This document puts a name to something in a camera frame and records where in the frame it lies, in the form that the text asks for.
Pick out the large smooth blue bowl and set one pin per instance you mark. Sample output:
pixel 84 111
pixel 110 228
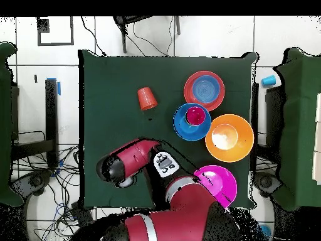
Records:
pixel 183 128

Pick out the orange plastic cup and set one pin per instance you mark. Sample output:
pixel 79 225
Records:
pixel 147 99

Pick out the magenta plastic cup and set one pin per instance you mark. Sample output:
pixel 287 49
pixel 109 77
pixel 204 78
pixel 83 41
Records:
pixel 195 115

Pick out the orange-red plastic bowl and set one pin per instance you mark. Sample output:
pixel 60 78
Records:
pixel 188 87

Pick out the small ringed blue bowl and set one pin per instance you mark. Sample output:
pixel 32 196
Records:
pixel 205 87

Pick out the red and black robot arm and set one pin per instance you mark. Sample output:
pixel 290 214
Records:
pixel 180 221

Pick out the white box stack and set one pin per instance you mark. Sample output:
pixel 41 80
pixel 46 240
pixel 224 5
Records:
pixel 318 138

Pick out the dark green tablecloth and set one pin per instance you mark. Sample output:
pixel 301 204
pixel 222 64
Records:
pixel 150 70

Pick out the large yellow-orange plastic bowl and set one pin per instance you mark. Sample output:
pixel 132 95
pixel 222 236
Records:
pixel 238 143

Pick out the large pink plastic bowl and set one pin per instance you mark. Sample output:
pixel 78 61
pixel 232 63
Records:
pixel 223 183

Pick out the black power strip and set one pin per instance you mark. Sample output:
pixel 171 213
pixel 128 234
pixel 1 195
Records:
pixel 81 213

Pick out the blue plastic cup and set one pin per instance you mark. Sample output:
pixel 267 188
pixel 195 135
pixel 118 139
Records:
pixel 268 80
pixel 266 231

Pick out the green cloth side table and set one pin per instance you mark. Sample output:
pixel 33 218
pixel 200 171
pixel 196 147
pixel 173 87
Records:
pixel 298 125
pixel 6 125

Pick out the black camera tripod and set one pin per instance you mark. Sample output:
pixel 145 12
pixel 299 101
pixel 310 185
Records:
pixel 123 37

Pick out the black table frame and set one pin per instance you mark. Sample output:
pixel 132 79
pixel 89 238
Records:
pixel 51 113
pixel 273 113

